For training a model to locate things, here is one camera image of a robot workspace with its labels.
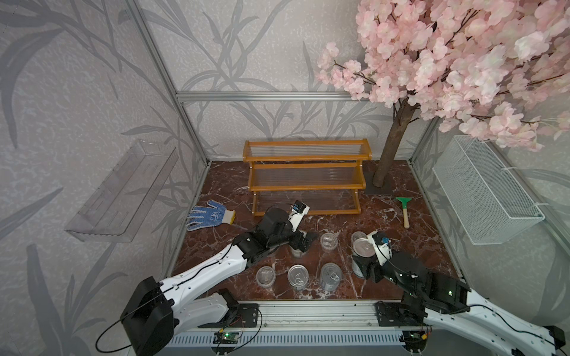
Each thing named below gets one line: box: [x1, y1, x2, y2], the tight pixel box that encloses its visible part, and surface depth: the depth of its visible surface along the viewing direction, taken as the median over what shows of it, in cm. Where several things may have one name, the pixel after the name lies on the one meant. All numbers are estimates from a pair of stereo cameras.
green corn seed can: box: [287, 264, 310, 291], surface depth 79 cm
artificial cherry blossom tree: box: [316, 0, 570, 188], surface depth 53 cm
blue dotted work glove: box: [186, 199, 237, 232], surface depth 101 cm
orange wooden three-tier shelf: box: [242, 138, 373, 216], surface depth 111 cm
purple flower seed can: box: [320, 262, 343, 292], surface depth 77 cm
